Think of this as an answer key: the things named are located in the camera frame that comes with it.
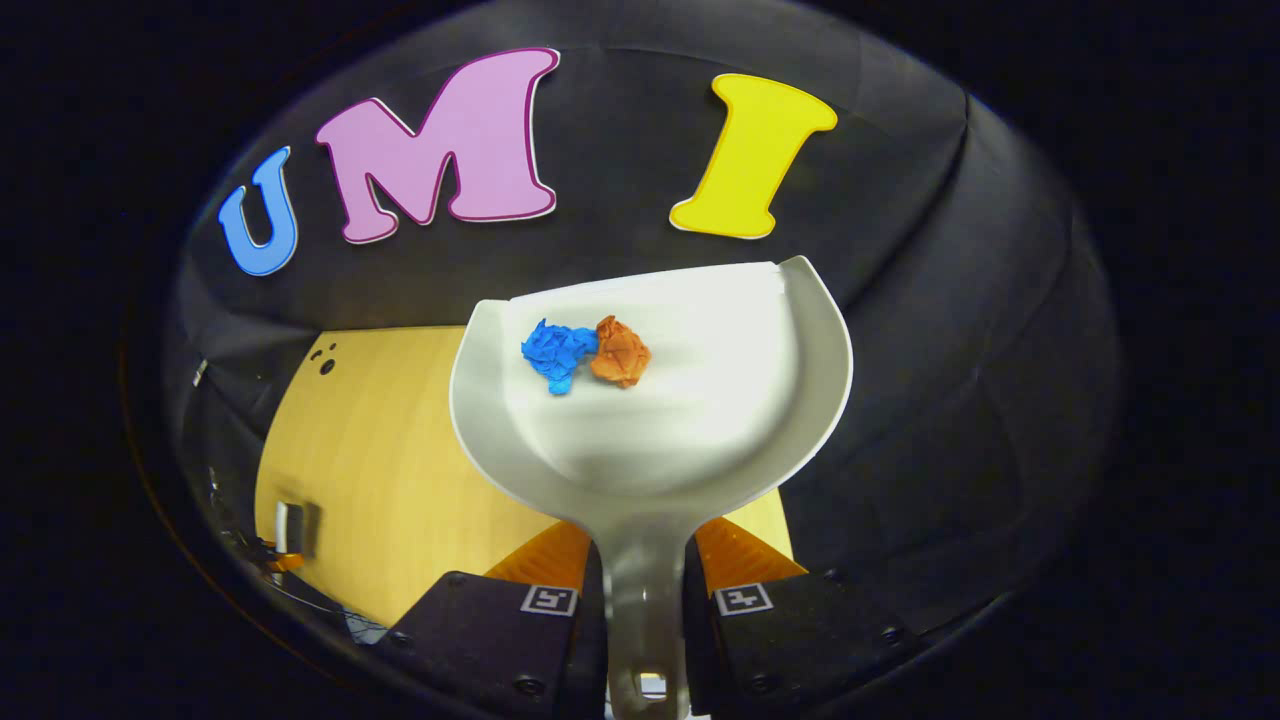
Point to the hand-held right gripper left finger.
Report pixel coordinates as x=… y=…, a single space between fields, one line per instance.
x=480 y=640

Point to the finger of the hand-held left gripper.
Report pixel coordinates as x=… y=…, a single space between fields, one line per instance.
x=283 y=563

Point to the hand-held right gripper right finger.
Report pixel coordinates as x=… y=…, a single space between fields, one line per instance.
x=800 y=640

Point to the small white broom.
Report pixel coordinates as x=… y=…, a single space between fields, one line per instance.
x=289 y=527

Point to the white dustpan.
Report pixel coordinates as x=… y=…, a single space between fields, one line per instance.
x=680 y=420

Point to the blue paper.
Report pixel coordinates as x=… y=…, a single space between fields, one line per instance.
x=555 y=352

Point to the orange paper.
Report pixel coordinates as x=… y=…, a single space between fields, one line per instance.
x=620 y=352

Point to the wooden desktop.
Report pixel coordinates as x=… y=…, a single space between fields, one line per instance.
x=380 y=450

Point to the white cloth clip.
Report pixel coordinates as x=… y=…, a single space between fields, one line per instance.
x=200 y=372

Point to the black backdrop cloth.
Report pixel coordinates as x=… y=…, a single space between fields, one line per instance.
x=940 y=350

